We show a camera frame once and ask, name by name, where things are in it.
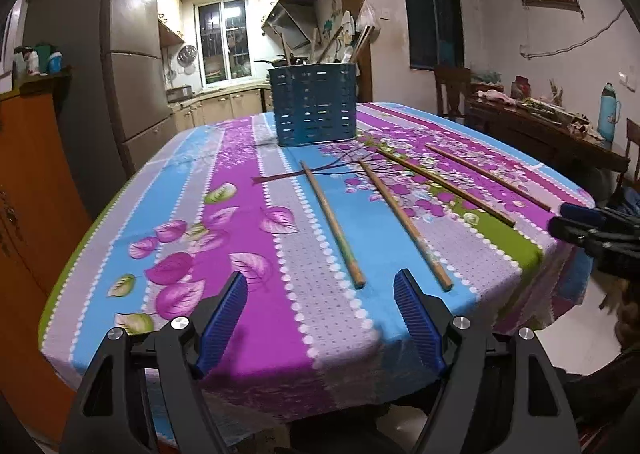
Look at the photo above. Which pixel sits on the green container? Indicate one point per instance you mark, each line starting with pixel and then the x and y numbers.
pixel 43 54

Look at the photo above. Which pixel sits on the kitchen window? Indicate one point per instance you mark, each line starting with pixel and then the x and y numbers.
pixel 222 39

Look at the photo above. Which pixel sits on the cup of sticks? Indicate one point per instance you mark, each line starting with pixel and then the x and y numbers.
pixel 555 93

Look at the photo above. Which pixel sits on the dark wooden dining table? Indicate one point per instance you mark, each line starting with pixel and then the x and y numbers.
pixel 540 139

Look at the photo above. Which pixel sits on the light blue thermos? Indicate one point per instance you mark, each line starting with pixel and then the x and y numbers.
pixel 609 114

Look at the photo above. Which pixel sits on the round hanging strainer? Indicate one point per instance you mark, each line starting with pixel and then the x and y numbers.
pixel 187 55

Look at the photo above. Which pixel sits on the white plastic bag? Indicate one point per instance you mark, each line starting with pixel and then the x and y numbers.
pixel 367 17

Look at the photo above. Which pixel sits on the dark wooden chair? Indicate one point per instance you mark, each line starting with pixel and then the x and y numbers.
pixel 452 94

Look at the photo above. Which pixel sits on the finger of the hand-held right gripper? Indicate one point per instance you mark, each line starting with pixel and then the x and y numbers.
pixel 575 230
pixel 580 212

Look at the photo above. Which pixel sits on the floral striped tablecloth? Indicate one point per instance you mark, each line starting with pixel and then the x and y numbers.
pixel 240 234

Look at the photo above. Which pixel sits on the white bottle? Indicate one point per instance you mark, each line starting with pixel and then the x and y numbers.
pixel 32 63

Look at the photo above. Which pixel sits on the person's dark pants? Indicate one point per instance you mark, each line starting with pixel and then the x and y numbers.
pixel 600 399

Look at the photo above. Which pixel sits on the beige kitchen base cabinets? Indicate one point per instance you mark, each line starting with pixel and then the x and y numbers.
pixel 220 107

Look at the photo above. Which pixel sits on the glass jar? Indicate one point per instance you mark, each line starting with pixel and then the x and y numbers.
pixel 520 88

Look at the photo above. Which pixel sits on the blue cloth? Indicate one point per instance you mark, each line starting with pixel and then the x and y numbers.
pixel 625 201

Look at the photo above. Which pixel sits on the white wall socket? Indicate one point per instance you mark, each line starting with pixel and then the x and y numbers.
pixel 626 79

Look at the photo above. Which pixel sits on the black wok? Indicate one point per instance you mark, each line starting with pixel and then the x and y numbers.
pixel 292 58

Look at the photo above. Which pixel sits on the grey refrigerator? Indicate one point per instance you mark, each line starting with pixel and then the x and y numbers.
pixel 135 59

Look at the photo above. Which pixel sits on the brown wooden chair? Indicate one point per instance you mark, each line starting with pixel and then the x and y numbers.
pixel 631 149

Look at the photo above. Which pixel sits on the plates of food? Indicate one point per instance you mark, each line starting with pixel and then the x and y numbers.
pixel 542 108

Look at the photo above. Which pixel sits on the orange wooden cabinet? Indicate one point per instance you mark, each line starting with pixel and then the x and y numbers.
pixel 30 184

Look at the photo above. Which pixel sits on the steel range hood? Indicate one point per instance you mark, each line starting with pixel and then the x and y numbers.
pixel 287 24

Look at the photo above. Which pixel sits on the blue perforated utensil holder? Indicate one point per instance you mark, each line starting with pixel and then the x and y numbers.
pixel 315 109

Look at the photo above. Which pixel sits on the flower wall sticker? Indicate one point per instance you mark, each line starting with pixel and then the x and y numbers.
pixel 330 17

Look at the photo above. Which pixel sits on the pink cloth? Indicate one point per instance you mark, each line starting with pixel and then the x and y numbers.
pixel 492 96

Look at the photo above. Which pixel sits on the dark living room window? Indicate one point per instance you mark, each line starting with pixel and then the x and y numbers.
pixel 430 9

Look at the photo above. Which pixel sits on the hanging bags on door frame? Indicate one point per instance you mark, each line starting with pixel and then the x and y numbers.
pixel 348 34

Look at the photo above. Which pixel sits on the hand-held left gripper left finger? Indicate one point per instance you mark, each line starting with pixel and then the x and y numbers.
pixel 225 319

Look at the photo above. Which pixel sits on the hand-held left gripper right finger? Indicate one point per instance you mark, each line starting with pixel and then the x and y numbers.
pixel 417 319

